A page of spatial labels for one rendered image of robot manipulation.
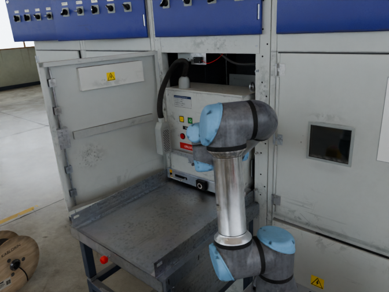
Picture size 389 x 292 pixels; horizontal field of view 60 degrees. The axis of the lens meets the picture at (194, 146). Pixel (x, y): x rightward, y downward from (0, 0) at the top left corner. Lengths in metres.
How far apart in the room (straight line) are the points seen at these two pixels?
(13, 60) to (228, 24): 11.74
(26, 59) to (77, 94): 11.46
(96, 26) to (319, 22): 1.25
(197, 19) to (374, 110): 0.86
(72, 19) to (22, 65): 10.95
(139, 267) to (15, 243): 1.48
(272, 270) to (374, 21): 0.87
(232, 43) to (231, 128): 0.73
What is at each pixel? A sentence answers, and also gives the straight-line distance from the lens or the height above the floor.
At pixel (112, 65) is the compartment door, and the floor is 1.53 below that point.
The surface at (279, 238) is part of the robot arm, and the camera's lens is 1.09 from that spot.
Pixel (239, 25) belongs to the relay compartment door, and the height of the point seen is 1.69.
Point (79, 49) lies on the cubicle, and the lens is 2.53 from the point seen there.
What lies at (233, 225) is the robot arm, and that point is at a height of 1.15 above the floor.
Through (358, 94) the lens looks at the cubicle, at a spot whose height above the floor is 1.43.
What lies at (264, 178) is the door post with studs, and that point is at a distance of 1.66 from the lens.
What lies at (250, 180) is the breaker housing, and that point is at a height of 0.95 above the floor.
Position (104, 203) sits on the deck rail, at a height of 0.89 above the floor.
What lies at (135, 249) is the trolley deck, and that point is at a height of 0.85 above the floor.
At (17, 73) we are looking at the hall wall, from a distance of 13.06.
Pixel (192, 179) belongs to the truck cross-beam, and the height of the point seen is 0.90.
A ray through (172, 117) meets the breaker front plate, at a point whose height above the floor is 1.23.
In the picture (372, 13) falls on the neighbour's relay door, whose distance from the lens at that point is 1.33.
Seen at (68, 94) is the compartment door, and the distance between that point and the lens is 1.74.
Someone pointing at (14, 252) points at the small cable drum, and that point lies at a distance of 2.75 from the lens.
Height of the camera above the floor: 1.70
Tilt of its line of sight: 20 degrees down
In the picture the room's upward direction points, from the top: 3 degrees counter-clockwise
